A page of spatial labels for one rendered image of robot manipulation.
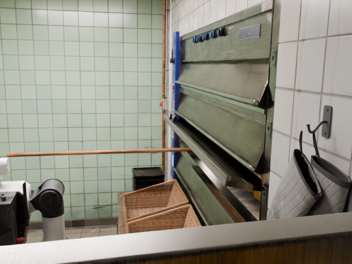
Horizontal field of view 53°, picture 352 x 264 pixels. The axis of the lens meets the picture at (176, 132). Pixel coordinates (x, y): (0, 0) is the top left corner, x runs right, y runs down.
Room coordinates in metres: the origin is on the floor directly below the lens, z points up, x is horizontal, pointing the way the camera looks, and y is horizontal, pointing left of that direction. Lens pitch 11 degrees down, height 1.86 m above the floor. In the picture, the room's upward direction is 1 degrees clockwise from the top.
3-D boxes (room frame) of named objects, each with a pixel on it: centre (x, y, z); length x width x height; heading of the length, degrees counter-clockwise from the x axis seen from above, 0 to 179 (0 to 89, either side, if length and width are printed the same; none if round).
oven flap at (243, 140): (2.24, -0.19, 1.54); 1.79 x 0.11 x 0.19; 10
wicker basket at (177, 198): (2.76, 0.17, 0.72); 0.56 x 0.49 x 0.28; 11
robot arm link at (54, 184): (1.39, 0.51, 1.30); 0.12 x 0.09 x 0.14; 14
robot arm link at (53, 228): (1.42, 0.52, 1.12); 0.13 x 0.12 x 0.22; 107
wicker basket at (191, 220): (2.18, 0.07, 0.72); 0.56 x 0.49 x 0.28; 9
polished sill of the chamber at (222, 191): (2.24, -0.21, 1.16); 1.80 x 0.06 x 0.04; 10
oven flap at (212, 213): (2.24, -0.19, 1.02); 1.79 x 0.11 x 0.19; 10
